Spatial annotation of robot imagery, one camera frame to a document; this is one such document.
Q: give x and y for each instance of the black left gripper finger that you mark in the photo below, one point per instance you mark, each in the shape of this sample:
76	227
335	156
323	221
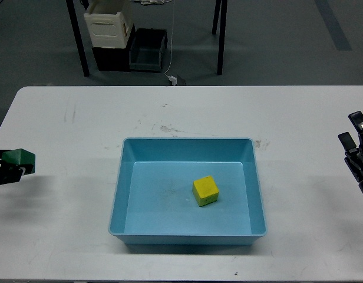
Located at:
11	170

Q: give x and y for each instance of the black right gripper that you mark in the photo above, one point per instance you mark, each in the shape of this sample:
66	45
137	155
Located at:
353	153

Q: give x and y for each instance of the green cube block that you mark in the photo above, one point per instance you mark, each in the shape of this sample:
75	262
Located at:
21	158

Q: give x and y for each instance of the yellow cube block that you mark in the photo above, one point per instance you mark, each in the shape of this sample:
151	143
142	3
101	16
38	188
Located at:
205	191

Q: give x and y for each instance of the blue plastic tray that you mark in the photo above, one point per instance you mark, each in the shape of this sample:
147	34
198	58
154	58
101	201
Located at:
154	203

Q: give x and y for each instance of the black crate under cream crate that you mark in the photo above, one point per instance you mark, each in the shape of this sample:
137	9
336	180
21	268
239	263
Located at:
114	59

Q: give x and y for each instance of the black table leg left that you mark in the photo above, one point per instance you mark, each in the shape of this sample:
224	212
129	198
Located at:
77	37

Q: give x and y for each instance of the black table leg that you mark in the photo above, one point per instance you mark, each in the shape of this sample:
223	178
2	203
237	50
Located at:
77	37
219	21

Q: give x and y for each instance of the cream plastic crate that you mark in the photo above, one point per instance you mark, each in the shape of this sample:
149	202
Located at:
109	23

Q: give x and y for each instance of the dark grey storage bin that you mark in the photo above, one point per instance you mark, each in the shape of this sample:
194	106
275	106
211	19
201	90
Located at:
147	50

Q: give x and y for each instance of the black table leg right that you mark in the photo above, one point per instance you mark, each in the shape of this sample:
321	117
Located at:
219	21

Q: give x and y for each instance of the white power adapter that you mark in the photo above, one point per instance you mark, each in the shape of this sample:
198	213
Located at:
172	80

